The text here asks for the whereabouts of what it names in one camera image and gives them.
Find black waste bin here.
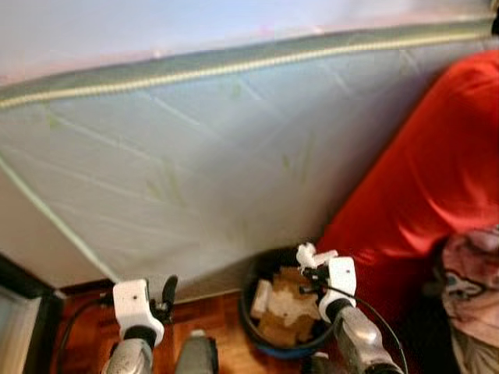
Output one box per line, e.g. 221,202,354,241
238,245,344,359

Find black framed cabinet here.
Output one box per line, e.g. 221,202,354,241
0,253,63,374

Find large red cushion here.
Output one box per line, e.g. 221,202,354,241
316,48,499,324

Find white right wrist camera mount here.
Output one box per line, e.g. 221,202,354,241
327,256,358,303

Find grey right robot leg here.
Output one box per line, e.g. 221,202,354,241
303,352,332,374

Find grey-green quilted upright mattress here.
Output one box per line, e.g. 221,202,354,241
0,17,499,301

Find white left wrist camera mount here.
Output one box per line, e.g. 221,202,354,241
113,279,166,348

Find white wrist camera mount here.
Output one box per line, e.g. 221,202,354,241
113,279,166,348
327,256,358,303

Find cardboard and paper waste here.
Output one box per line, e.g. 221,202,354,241
251,266,322,348

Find white paper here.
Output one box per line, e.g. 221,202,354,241
296,243,338,270

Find pink cartoon print blanket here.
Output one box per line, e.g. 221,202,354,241
438,226,499,348

